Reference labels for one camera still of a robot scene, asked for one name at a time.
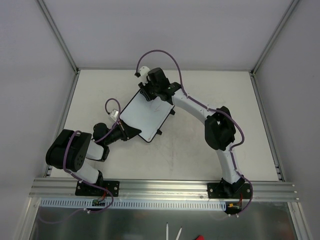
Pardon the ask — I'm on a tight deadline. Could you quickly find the small black-framed whiteboard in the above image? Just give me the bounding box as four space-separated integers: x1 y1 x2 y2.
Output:
120 91 174 143

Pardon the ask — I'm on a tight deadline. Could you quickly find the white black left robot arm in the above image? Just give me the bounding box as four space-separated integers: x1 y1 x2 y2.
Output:
45 120 142 195

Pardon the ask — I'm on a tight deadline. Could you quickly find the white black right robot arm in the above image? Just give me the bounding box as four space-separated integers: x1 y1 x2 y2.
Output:
138 67 242 198

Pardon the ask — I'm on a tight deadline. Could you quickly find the white stick left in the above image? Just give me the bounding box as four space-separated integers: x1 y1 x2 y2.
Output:
165 222 169 240

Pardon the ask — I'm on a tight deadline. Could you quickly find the white stick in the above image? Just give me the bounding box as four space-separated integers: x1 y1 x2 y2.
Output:
165 222 169 240
175 227 183 240

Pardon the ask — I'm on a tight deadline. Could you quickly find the white stick right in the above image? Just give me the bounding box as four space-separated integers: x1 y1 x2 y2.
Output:
175 227 183 240

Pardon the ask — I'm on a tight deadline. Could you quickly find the red object at bottom edge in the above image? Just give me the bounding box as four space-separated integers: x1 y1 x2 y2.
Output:
194 235 205 240

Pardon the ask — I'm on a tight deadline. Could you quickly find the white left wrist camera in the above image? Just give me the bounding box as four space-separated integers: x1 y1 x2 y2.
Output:
109 109 119 122

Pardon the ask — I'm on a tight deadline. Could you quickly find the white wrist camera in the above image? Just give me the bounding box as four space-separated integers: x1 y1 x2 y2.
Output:
109 109 119 122
134 66 150 84

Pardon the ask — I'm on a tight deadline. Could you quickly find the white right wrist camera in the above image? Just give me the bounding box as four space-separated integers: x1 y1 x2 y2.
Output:
134 66 150 84

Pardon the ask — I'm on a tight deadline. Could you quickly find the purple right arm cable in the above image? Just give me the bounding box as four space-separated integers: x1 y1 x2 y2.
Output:
134 49 254 218

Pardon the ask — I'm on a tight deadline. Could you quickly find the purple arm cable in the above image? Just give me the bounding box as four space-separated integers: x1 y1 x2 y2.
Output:
37 98 122 224
134 49 254 218

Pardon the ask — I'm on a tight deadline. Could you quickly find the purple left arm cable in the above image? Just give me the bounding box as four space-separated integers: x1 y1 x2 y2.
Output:
37 98 122 224

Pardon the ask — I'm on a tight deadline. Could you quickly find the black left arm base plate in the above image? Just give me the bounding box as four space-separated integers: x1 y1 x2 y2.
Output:
75 180 120 197

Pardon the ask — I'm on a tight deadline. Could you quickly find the white slotted cable duct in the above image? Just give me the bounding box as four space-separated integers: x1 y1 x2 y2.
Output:
39 198 227 211

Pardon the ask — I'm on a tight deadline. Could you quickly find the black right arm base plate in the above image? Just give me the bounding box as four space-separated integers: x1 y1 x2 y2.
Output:
206 182 253 200

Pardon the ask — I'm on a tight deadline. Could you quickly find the left aluminium frame post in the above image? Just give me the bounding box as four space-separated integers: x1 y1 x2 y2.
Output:
35 0 79 74

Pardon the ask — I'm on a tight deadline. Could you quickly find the aluminium frame post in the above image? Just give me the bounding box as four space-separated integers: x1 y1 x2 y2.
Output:
35 0 79 74
251 0 301 76

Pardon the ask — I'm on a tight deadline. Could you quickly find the aluminium mounting rail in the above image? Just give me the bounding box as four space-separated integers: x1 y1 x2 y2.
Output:
28 177 300 202

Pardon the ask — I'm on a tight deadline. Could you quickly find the right aluminium frame post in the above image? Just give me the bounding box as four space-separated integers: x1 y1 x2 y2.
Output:
251 0 301 76

